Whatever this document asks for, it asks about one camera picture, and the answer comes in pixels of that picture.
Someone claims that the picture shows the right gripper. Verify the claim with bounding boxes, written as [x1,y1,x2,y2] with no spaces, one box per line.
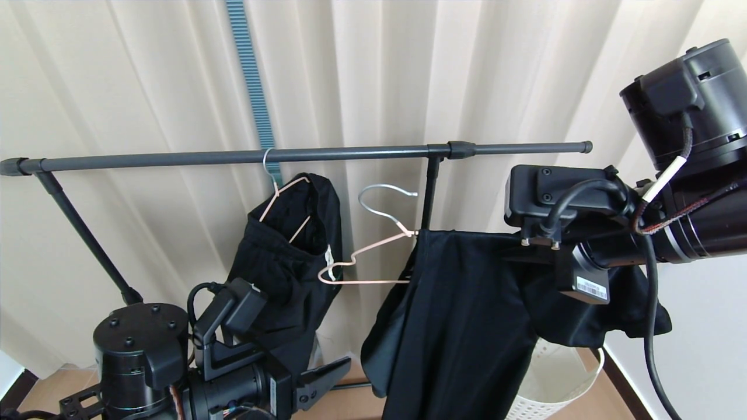
[554,181,747,305]

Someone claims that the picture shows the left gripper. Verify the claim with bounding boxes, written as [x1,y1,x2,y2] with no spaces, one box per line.
[182,357,352,420]

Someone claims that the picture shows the black shorts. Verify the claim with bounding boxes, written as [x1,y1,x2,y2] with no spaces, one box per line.
[225,172,344,380]

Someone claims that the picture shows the pink clothes hanger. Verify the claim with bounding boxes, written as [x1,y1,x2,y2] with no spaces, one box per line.
[318,184,420,286]
[260,149,311,244]

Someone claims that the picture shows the black garment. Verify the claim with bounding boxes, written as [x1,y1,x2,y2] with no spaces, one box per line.
[361,229,673,420]

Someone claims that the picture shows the white laundry basket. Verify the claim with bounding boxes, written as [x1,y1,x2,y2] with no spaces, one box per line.
[505,338,605,420]

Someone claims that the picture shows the black clothes rack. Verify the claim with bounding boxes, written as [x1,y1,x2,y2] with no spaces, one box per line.
[0,141,593,389]

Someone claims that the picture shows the beige curtain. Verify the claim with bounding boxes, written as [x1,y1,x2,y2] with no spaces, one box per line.
[0,0,275,380]
[245,0,747,362]

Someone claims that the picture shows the window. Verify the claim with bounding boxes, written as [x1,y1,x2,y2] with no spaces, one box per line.
[226,0,284,181]

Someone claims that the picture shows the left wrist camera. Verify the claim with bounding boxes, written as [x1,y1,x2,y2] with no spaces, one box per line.
[193,278,269,380]

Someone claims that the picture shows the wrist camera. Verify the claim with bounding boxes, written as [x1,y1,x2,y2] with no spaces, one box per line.
[193,278,269,380]
[505,165,637,249]

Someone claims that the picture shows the black cable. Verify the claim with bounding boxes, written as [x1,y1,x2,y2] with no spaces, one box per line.
[187,282,225,351]
[540,178,683,420]

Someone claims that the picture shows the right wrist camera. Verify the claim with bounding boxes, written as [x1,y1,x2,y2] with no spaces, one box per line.
[505,165,637,249]

